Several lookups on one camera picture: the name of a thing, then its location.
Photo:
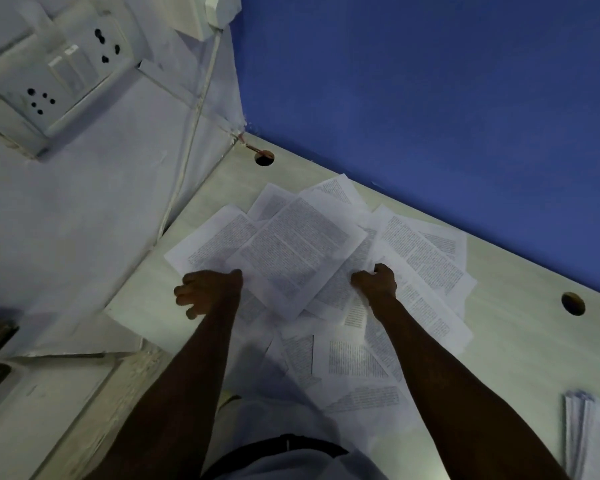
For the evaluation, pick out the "person's right hand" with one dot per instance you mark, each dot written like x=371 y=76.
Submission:
x=380 y=287

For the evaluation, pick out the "person's left hand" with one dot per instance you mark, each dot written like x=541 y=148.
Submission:
x=215 y=289

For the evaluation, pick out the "spread of printed papers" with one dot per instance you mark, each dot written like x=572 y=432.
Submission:
x=420 y=254

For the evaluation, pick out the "printed paper bundle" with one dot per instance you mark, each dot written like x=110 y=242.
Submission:
x=295 y=249

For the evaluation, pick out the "neat stack of printed sheets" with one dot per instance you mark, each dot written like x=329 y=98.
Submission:
x=595 y=439

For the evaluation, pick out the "person's right forearm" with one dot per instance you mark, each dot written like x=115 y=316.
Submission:
x=465 y=404

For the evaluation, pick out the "person's left forearm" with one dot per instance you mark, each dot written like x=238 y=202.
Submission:
x=175 y=399

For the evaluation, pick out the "white shirt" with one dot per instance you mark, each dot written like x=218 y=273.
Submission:
x=270 y=419

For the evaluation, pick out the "white plug adapter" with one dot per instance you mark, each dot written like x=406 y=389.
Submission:
x=222 y=9

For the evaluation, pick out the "white wall socket panel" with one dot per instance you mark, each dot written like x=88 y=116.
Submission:
x=70 y=69

